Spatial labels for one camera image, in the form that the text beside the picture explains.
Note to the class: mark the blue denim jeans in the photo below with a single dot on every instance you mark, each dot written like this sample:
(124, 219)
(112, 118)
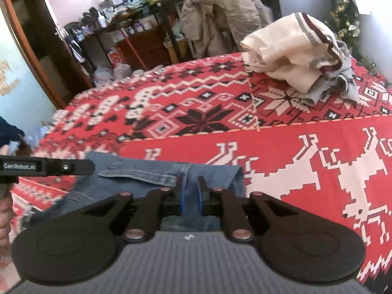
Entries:
(137, 171)

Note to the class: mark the red printed blanket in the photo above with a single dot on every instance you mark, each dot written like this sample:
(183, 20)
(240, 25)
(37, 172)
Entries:
(275, 147)

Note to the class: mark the cream sweater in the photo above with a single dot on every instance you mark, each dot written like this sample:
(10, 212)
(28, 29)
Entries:
(284, 55)

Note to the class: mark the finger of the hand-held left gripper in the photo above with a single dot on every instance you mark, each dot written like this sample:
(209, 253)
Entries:
(70, 167)

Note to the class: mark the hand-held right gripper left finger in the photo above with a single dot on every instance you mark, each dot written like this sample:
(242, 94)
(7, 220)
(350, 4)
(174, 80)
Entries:
(182, 196)

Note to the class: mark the grey garment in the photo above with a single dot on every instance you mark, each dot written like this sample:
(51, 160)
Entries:
(340, 79)

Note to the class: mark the person's left hand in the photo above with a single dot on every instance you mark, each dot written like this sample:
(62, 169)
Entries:
(4, 217)

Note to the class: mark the wooden door frame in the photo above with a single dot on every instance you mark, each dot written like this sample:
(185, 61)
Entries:
(33, 36)

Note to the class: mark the cluttered dark shelf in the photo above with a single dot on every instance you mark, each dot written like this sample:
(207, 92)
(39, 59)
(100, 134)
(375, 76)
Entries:
(122, 12)

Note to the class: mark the red wooden cabinet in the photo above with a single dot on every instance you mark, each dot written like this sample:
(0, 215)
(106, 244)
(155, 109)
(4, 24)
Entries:
(144, 49)

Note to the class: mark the decorated christmas tree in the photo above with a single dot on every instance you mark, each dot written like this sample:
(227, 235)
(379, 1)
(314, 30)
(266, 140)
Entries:
(346, 15)

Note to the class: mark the beige jacket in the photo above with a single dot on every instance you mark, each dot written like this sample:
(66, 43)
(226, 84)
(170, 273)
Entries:
(214, 6)

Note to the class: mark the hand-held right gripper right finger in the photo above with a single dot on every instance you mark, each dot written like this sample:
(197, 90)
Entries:
(200, 194)

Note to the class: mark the dark blue garment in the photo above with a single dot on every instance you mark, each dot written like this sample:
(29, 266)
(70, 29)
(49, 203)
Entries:
(10, 134)

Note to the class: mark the white plastic bags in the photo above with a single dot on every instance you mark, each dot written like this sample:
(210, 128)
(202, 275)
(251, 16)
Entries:
(110, 72)

